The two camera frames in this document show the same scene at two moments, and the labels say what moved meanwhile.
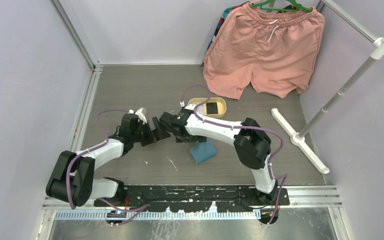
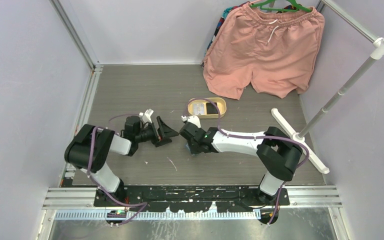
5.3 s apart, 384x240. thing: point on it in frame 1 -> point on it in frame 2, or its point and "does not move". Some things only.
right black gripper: x=191 y=140 -> x=194 y=151
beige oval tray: x=215 y=107 does not move
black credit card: x=212 y=108 does not move
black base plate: x=194 y=198 does not move
